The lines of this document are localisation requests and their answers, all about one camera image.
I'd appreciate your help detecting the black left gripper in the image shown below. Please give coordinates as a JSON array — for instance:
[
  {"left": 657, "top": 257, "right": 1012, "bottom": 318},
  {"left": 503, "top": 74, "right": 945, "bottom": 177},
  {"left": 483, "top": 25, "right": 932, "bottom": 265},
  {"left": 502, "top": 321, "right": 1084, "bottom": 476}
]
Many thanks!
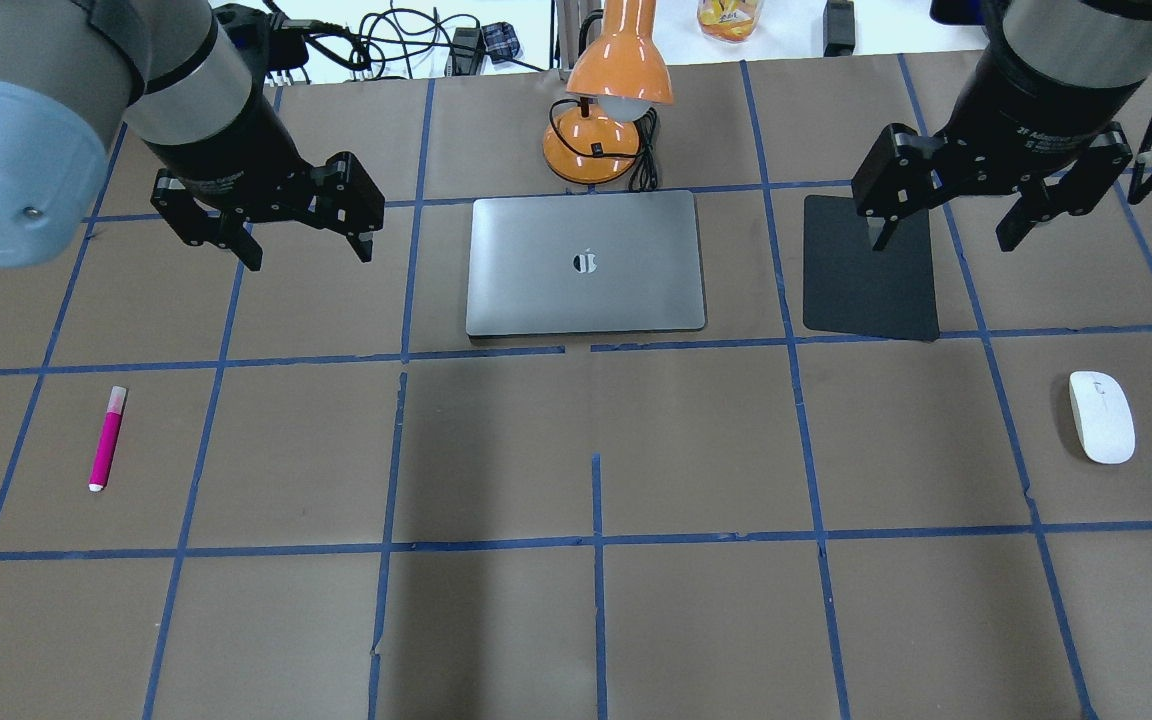
[{"left": 143, "top": 94, "right": 387, "bottom": 272}]

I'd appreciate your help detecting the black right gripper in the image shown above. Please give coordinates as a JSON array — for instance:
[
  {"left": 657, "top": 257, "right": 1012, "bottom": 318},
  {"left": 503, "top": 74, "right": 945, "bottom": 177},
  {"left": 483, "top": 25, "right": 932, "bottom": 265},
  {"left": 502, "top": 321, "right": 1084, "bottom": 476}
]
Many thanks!
[{"left": 851, "top": 100, "right": 1134, "bottom": 252}]

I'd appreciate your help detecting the white computer mouse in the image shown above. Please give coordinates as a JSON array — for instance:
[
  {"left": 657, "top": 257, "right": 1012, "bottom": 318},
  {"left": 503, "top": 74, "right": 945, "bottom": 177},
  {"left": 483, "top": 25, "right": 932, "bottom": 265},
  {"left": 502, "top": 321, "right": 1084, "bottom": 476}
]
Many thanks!
[{"left": 1068, "top": 370, "right": 1137, "bottom": 465}]

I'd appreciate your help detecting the pink highlighter pen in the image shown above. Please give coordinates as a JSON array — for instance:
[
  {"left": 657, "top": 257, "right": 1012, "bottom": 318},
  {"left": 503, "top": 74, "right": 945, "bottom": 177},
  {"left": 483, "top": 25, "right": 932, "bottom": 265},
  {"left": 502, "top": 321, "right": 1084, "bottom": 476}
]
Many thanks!
[{"left": 88, "top": 386, "right": 127, "bottom": 493}]

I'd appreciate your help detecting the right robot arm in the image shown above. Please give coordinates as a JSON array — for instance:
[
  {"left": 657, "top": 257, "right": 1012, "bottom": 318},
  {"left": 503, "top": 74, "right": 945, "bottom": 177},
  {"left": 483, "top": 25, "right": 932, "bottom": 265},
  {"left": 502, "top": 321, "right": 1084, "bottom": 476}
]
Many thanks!
[{"left": 851, "top": 1, "right": 1152, "bottom": 252}]

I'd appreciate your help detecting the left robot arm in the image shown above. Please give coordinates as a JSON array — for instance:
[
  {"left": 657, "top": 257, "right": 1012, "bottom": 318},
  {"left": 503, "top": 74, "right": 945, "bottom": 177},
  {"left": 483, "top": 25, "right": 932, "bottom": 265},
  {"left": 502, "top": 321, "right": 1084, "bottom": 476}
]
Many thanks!
[{"left": 0, "top": 1, "right": 385, "bottom": 272}]

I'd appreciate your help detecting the black mousepad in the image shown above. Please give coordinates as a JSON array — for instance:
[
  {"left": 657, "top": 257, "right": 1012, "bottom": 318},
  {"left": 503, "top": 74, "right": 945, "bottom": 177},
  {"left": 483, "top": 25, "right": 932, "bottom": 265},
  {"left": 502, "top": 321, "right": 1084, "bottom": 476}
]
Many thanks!
[{"left": 803, "top": 195, "right": 940, "bottom": 342}]

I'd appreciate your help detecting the black power adapter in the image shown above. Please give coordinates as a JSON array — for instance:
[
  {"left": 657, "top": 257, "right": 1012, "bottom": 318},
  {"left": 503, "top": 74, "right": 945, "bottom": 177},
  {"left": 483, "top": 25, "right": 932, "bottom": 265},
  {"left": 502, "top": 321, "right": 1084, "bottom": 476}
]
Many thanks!
[{"left": 820, "top": 0, "right": 856, "bottom": 56}]

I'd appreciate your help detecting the orange juice bottle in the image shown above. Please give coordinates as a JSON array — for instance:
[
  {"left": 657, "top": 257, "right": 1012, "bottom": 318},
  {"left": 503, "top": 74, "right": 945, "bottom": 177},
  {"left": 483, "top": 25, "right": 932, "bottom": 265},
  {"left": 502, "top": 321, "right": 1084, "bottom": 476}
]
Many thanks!
[{"left": 696, "top": 0, "right": 765, "bottom": 44}]

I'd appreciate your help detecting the grey closed laptop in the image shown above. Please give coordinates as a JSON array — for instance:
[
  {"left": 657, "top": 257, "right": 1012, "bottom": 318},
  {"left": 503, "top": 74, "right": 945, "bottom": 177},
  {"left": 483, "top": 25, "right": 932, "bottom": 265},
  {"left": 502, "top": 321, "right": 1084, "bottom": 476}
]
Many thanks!
[{"left": 465, "top": 190, "right": 707, "bottom": 338}]

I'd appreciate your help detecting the orange desk lamp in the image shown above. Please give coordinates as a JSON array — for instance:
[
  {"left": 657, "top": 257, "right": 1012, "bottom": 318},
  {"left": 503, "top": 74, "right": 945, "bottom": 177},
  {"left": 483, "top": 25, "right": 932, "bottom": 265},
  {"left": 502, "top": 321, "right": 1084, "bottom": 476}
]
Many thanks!
[{"left": 541, "top": 1, "right": 675, "bottom": 184}]

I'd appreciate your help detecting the black lamp cable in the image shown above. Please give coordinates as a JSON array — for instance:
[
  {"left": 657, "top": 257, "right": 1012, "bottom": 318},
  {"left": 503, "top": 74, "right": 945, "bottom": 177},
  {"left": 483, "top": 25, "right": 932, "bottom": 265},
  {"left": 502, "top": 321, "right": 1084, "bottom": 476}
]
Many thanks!
[{"left": 550, "top": 98, "right": 660, "bottom": 194}]

